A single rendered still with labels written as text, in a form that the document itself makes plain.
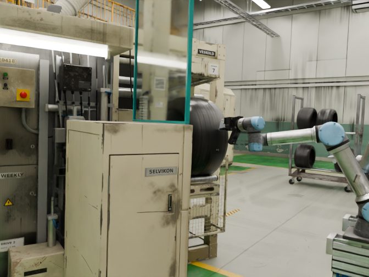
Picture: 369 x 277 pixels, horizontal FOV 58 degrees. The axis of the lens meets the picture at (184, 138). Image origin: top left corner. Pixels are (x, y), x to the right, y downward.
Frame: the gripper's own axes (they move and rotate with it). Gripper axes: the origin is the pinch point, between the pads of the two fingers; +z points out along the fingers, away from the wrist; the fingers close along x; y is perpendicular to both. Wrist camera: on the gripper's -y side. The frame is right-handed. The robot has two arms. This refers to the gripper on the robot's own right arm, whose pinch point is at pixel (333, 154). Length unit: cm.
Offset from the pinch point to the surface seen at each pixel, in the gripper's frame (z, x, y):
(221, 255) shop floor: 85, -56, 100
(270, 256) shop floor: 63, -13, 106
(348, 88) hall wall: 573, 860, -42
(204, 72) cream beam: 51, -81, -72
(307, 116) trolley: 311, 338, 6
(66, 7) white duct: 46, -181, -113
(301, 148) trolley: 323, 328, 73
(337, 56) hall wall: 611, 857, -156
